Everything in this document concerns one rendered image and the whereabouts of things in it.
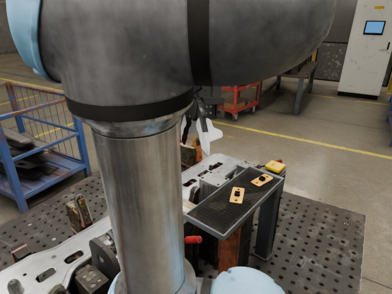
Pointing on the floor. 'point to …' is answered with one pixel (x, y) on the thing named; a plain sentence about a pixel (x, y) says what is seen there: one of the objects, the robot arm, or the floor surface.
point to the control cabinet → (367, 50)
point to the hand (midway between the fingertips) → (192, 150)
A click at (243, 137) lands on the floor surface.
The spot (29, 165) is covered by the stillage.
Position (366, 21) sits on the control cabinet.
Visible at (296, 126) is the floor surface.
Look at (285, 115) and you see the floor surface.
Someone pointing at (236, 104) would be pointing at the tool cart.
